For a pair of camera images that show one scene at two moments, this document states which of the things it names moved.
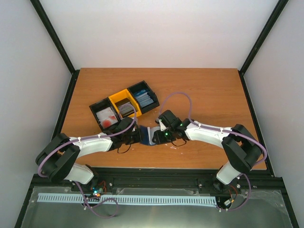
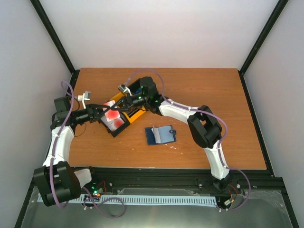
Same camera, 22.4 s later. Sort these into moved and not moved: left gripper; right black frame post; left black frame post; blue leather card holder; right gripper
Moved: right gripper; left gripper; blue leather card holder
Not moved: right black frame post; left black frame post
